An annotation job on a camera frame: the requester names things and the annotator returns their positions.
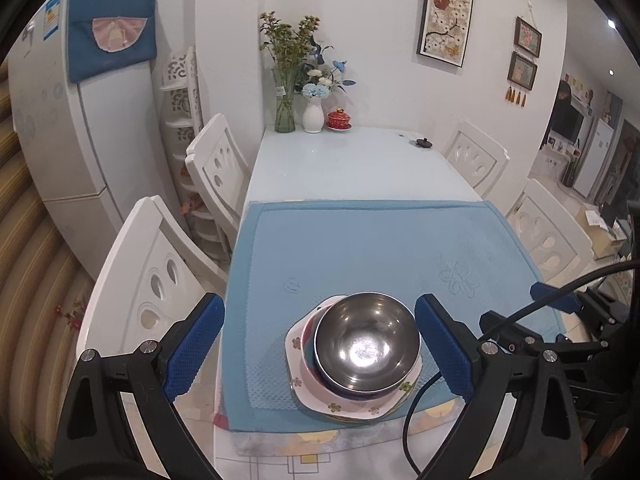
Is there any beige striped curtain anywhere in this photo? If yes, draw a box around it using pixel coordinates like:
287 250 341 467
0 55 101 480

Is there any white tall cabinet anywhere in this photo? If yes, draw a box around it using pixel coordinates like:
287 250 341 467
572 119 615 199

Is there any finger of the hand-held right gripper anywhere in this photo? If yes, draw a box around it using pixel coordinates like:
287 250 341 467
479 311 612 362
530 281 634 335

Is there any white carved shelf rack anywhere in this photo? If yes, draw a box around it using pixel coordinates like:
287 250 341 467
159 46 234 262

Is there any white refrigerator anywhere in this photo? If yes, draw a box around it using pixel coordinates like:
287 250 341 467
7 0 172 282

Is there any butterfly wall picture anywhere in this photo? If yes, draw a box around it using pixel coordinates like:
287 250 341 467
416 0 477 69

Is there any pink dotted bowl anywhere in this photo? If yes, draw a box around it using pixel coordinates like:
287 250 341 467
299 295 351 397

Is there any white wooden dining chair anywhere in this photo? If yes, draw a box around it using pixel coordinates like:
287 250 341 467
507 178 597 285
184 112 254 262
75 195 232 480
442 121 511 202

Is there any white vase with blue flowers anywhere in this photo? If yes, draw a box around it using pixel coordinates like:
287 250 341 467
295 42 357 135

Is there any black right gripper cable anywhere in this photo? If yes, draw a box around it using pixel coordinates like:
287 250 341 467
402 259 640 478

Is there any blue table mat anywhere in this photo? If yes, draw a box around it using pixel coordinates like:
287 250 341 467
219 200 569 434

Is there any floral tablecloth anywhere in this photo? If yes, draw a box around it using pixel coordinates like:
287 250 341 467
212 400 467 480

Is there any red lidded teacup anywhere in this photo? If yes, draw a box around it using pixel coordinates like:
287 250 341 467
326 108 354 132

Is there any glass vase with dried flowers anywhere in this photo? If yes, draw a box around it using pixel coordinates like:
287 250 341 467
259 10 322 135

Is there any refrigerator label sticker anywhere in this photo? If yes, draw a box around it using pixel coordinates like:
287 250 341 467
42 0 69 41

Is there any white floral square plate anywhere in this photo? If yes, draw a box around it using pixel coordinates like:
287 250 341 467
284 296 424 422

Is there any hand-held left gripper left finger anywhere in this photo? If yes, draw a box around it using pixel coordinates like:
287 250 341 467
52 292 226 480

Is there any stainless steel bowl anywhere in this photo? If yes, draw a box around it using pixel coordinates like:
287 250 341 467
313 292 422 402

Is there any small framed flower picture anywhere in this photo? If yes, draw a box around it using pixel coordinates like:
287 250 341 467
507 51 539 92
514 16 544 58

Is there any blue cloth refrigerator cover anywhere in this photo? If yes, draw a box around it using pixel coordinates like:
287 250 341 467
66 0 159 85

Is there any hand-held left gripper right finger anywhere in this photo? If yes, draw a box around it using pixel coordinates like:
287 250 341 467
414 293 587 480

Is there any cardboard box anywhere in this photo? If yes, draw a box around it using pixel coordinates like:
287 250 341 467
575 204 627 261

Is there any black television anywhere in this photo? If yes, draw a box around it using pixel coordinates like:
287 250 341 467
550 107 586 145

